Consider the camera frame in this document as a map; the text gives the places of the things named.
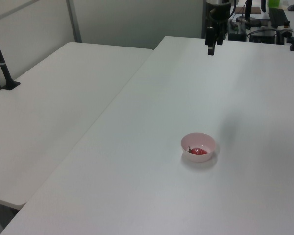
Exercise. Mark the brown board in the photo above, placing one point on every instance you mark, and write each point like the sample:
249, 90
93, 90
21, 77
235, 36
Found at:
256, 10

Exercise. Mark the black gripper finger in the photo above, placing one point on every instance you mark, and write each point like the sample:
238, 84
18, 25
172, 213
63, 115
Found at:
219, 36
210, 41

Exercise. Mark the dark control box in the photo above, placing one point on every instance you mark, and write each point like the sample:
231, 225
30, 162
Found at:
263, 36

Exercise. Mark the green cup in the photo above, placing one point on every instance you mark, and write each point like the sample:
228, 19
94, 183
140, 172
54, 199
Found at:
274, 3

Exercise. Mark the pink plastic bowl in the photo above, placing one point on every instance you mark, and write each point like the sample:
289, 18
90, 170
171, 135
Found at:
198, 142

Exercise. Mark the grey computer mouse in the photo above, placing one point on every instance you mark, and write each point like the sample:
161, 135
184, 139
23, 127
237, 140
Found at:
292, 7

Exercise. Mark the black pole stand round base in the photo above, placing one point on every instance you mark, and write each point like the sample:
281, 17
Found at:
248, 14

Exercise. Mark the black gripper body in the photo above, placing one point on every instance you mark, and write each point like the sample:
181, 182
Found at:
219, 14

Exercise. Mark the white side table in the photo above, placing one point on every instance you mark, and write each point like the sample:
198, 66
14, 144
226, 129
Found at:
51, 110

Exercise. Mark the black electronics box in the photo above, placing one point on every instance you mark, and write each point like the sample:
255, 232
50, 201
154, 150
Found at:
236, 30

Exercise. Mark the thin black pole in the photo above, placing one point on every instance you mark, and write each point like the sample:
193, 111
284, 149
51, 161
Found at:
263, 6

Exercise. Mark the red strawberry with green leaves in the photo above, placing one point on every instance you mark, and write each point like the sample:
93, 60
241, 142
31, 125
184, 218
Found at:
198, 151

